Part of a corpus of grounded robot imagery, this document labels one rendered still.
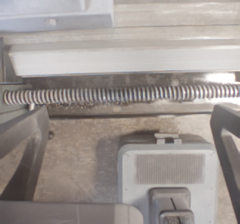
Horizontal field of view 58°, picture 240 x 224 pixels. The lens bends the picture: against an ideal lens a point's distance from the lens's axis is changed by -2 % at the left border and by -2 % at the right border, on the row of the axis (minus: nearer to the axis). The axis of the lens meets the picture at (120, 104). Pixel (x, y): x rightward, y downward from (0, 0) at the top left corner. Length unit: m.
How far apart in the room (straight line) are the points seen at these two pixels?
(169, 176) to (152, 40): 0.81
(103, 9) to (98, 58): 0.12
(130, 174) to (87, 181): 0.40
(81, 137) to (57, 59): 0.93
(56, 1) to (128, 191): 0.99
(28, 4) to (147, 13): 0.25
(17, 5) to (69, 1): 0.09
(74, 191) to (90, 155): 0.26
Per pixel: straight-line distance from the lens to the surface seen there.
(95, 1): 0.42
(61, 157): 1.45
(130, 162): 1.13
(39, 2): 0.41
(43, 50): 0.51
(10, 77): 0.54
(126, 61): 0.49
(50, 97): 0.63
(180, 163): 1.17
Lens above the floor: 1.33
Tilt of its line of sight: 85 degrees down
